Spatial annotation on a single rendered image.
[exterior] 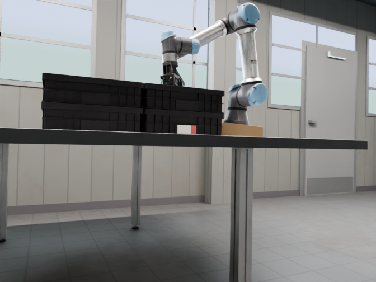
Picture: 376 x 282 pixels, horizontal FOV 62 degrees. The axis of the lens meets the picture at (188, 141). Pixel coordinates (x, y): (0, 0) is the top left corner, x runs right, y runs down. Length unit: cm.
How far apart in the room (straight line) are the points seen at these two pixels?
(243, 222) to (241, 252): 11
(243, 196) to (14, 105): 256
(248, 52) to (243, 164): 76
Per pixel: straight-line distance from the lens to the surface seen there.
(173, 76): 145
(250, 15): 176
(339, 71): 525
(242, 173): 116
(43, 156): 328
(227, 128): 171
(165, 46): 152
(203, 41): 176
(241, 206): 117
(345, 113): 526
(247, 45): 175
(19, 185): 331
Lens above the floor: 66
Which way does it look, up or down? 1 degrees up
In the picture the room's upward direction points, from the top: 1 degrees clockwise
